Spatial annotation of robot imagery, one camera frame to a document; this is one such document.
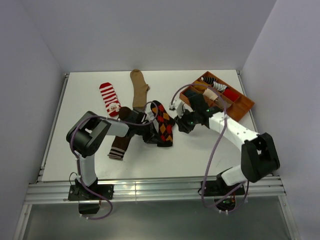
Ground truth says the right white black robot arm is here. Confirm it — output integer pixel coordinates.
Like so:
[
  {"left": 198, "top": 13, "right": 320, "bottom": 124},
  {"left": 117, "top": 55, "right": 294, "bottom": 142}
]
[{"left": 169, "top": 94, "right": 280, "bottom": 196}]

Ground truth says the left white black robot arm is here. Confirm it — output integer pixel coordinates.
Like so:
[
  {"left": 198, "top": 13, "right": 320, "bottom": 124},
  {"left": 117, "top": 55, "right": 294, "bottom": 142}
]
[{"left": 66, "top": 107, "right": 158, "bottom": 200}]

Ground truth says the dark teal rolled sock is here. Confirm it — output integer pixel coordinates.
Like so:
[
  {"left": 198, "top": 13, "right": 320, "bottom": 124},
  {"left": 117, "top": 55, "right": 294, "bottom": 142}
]
[{"left": 183, "top": 89, "right": 198, "bottom": 99}]

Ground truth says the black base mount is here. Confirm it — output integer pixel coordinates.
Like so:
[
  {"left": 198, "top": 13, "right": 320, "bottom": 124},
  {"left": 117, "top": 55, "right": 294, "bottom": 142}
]
[
  {"left": 67, "top": 182, "right": 114, "bottom": 217},
  {"left": 197, "top": 178, "right": 249, "bottom": 215}
]

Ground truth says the orange compartment organizer tray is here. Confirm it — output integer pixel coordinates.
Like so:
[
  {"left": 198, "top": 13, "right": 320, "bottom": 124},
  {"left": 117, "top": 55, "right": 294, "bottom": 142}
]
[{"left": 179, "top": 71, "right": 255, "bottom": 122}]

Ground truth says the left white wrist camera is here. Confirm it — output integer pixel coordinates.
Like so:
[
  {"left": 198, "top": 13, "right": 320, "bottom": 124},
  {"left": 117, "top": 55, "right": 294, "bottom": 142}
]
[{"left": 142, "top": 109, "right": 158, "bottom": 124}]

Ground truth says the aluminium frame rail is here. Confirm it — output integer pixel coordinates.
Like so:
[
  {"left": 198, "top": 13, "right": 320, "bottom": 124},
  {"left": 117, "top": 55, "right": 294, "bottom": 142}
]
[{"left": 14, "top": 71, "right": 300, "bottom": 240}]

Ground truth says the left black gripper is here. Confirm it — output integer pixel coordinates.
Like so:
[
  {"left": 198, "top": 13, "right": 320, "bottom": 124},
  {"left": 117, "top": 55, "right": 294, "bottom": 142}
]
[{"left": 135, "top": 121, "right": 164, "bottom": 145}]

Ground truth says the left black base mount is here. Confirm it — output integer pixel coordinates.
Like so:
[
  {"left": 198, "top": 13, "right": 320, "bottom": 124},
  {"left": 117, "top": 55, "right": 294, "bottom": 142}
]
[{"left": 67, "top": 182, "right": 114, "bottom": 217}]

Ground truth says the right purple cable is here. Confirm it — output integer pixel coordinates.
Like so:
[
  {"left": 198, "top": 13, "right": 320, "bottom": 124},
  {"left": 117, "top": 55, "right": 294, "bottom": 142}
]
[{"left": 170, "top": 83, "right": 250, "bottom": 216}]

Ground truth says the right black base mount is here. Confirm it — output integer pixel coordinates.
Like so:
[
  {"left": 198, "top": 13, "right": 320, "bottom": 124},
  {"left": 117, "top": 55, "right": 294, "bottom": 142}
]
[{"left": 197, "top": 178, "right": 249, "bottom": 215}]

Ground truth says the red white striped santa sock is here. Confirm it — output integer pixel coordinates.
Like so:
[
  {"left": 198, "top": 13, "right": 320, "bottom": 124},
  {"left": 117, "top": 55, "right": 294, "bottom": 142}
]
[{"left": 99, "top": 82, "right": 122, "bottom": 118}]

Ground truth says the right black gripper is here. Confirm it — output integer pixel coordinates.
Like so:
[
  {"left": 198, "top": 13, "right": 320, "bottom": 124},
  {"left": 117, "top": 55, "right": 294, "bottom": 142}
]
[{"left": 174, "top": 107, "right": 199, "bottom": 135}]

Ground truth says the cream rolled sock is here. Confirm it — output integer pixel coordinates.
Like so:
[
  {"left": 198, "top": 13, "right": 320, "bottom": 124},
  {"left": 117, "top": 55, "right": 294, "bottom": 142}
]
[{"left": 203, "top": 88, "right": 219, "bottom": 101}]

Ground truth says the tan beige sock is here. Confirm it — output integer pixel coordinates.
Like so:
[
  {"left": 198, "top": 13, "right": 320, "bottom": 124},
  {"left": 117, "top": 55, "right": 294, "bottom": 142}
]
[{"left": 130, "top": 69, "right": 150, "bottom": 112}]

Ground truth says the brown striped cuff sock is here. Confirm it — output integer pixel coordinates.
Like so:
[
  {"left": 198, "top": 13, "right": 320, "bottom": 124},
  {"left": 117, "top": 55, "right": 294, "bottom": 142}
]
[{"left": 107, "top": 106, "right": 132, "bottom": 161}]

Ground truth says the red rolled sock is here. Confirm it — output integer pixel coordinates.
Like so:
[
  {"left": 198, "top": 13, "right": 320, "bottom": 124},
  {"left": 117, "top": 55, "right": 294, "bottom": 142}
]
[{"left": 222, "top": 88, "right": 240, "bottom": 102}]

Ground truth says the argyle patterned sock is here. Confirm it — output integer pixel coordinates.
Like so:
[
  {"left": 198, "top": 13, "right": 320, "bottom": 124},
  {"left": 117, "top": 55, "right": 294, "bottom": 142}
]
[{"left": 150, "top": 100, "right": 176, "bottom": 148}]

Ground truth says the grey rolled sock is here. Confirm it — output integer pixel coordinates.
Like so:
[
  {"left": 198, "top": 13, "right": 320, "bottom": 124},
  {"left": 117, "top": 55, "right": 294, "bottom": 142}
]
[{"left": 214, "top": 98, "right": 232, "bottom": 109}]

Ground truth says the mustard yellow rolled sock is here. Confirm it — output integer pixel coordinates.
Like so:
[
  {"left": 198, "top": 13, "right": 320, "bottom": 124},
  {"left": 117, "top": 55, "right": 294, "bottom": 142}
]
[{"left": 192, "top": 81, "right": 208, "bottom": 92}]

